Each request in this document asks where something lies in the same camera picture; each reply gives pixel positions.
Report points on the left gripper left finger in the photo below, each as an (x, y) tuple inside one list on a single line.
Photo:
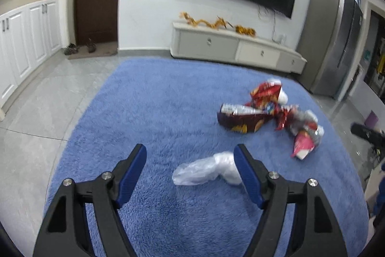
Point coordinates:
[(65, 231)]

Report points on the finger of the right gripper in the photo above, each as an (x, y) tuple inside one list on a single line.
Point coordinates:
[(371, 136)]

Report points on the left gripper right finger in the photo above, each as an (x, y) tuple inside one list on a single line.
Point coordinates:
[(297, 219)]

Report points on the pink snack wrapper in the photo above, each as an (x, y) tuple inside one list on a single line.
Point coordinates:
[(303, 145)]

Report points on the silver foil wrapper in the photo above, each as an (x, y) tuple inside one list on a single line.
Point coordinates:
[(295, 120)]

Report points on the clear plastic bag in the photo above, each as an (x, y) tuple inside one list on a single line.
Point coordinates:
[(201, 171)]

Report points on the red snack bag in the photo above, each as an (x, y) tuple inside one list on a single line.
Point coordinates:
[(267, 92)]

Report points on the dark red chip bag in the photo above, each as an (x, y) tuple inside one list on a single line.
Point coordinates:
[(246, 118)]

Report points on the purple small bin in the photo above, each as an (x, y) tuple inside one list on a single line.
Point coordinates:
[(371, 120)]

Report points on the blue shaggy rug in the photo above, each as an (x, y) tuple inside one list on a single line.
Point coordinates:
[(171, 106)]

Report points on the grey double-door refrigerator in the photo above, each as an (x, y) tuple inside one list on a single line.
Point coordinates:
[(328, 41)]

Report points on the white power strip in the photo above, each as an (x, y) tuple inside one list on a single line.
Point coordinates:
[(280, 39)]

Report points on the golden tiger figurine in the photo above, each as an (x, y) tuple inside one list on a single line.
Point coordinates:
[(245, 31)]

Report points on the left shoe at door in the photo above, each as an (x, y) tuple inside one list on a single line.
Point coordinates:
[(71, 49)]

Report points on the shoe at door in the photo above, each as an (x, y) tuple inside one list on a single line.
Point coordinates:
[(71, 49), (91, 47)]

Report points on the right shoe at door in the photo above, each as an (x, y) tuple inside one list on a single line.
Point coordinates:
[(91, 47)]

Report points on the brown doormat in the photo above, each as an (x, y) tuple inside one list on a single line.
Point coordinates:
[(105, 49)]

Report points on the golden dragon figurine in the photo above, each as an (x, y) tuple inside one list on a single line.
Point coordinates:
[(220, 22)]

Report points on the white TV cabinet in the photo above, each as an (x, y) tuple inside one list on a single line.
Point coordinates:
[(203, 43)]

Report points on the white wall cabinets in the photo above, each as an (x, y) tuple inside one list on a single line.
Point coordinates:
[(30, 34)]

